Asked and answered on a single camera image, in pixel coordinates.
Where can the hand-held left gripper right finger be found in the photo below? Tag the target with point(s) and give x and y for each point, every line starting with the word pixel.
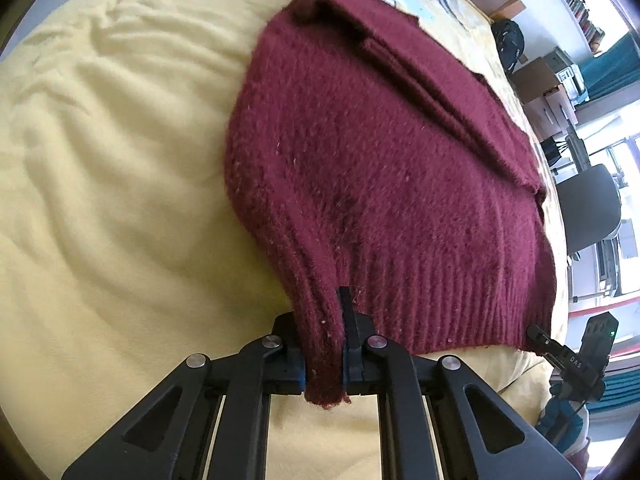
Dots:
pixel 352 370

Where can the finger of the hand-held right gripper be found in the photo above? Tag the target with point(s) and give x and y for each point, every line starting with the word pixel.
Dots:
pixel 560 355

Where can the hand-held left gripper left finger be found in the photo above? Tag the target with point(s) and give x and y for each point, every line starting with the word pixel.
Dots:
pixel 292 375

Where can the maroon knit sweater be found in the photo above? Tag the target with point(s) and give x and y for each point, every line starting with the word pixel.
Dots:
pixel 375 185

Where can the grey office chair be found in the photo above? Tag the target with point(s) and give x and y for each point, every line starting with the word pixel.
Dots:
pixel 587 210

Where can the window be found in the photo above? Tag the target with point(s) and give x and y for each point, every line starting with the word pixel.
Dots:
pixel 625 200

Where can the wooden drawer cabinet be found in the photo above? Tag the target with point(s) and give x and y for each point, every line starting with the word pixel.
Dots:
pixel 537 90

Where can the white printer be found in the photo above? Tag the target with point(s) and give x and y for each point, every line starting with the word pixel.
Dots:
pixel 567 72

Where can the teal curtain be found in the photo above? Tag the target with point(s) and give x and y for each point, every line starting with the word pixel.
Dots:
pixel 610 67

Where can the yellow printed bedspread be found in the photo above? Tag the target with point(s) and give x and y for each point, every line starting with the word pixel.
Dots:
pixel 100 160

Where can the black backpack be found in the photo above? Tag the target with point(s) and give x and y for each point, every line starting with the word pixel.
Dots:
pixel 510 45

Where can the wooden headboard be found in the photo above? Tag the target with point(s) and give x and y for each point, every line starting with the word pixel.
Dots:
pixel 507 10

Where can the row of shelf books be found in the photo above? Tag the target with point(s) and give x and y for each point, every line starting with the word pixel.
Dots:
pixel 575 0

